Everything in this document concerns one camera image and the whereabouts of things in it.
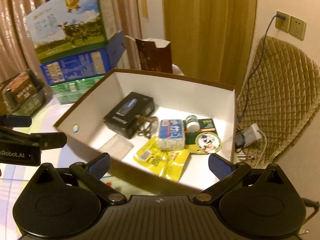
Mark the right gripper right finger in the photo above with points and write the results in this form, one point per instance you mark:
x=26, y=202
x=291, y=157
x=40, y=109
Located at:
x=229, y=176

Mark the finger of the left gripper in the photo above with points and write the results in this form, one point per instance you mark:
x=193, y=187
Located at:
x=15, y=121
x=47, y=141

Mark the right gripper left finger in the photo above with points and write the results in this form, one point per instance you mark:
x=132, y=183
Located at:
x=90, y=175

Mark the green lip salve card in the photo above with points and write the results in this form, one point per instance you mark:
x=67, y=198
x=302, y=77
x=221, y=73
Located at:
x=204, y=141

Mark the green lip salve jar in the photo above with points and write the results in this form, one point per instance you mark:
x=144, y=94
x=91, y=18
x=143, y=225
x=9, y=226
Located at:
x=192, y=124

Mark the black shaver product box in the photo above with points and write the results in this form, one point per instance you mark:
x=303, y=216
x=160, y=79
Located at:
x=122, y=118

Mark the yellow snack packet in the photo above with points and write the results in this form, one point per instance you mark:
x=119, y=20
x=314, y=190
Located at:
x=165, y=164

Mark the blue dental floss box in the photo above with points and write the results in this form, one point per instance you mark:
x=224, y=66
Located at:
x=171, y=135

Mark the black hair claw clip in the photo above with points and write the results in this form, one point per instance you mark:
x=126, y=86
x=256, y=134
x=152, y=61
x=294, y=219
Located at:
x=147, y=125

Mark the green drink pack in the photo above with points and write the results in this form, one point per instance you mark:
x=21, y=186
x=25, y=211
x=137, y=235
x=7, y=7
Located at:
x=71, y=91

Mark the brown cardboard storage box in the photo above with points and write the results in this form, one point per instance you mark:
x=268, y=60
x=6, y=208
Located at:
x=175, y=97

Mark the blue milk carton box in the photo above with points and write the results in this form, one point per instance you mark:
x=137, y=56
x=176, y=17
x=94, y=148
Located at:
x=84, y=65

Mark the quilted tan chair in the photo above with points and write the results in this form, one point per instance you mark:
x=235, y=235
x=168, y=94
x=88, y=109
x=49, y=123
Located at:
x=281, y=97

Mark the cow picture milk carton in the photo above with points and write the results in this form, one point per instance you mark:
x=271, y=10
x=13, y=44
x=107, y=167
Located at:
x=60, y=28

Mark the dark red paper bag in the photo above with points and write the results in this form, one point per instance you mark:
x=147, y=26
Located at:
x=155, y=55

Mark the wall socket with plug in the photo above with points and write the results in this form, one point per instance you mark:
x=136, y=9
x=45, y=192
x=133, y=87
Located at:
x=282, y=21

